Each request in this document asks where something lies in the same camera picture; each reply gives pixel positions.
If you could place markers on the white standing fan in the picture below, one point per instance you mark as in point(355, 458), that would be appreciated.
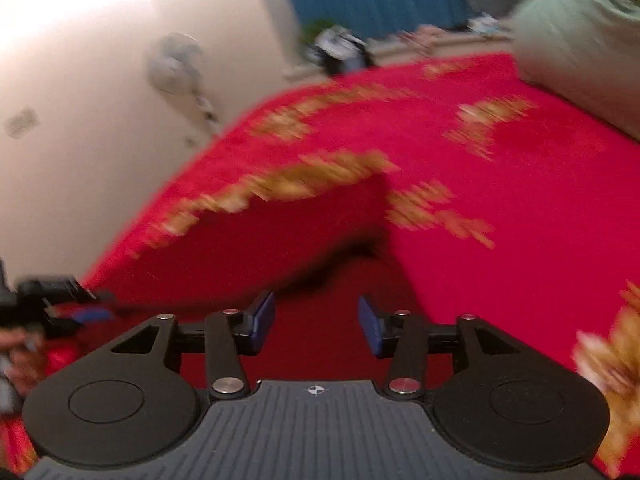
point(175, 67)

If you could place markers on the pale green pillow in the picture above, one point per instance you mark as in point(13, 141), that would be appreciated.
point(585, 35)

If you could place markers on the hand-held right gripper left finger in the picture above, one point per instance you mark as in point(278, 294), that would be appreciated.
point(262, 322)

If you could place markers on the dark bag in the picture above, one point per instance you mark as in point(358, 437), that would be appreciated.
point(340, 52)

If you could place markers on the person's left hand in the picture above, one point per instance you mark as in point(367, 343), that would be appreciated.
point(15, 350)

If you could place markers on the dark red knit sweater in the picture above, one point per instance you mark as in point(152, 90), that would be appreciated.
point(300, 230)

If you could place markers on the red floral blanket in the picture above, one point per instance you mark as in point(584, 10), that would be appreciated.
point(525, 210)

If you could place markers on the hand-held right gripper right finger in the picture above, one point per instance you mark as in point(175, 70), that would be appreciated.
point(370, 327)

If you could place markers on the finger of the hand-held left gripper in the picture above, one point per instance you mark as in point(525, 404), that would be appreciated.
point(92, 315)
point(55, 287)

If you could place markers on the green plant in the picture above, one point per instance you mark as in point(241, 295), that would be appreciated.
point(320, 27)

